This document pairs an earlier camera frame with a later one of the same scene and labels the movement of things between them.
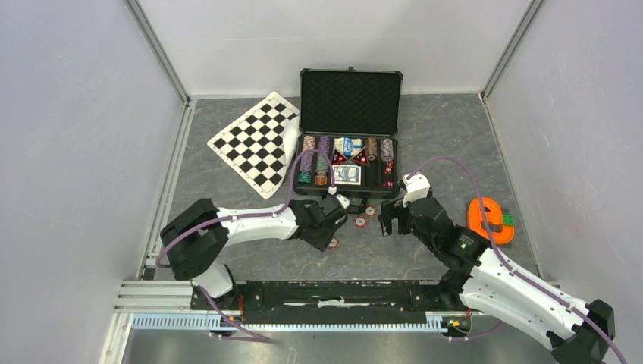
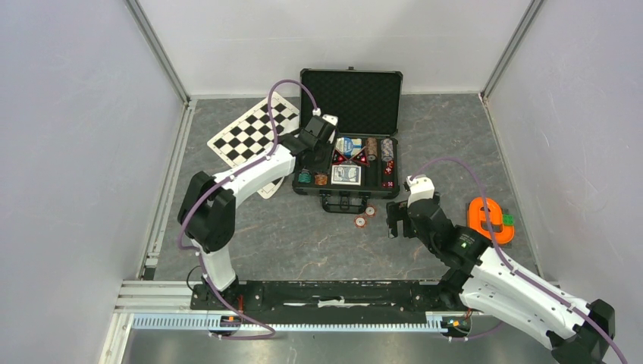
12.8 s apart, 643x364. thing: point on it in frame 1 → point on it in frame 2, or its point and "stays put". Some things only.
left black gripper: (322, 243) → (329, 149)
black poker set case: (348, 142) stays put
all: (361, 157) stays put
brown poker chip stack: (371, 150) stays put
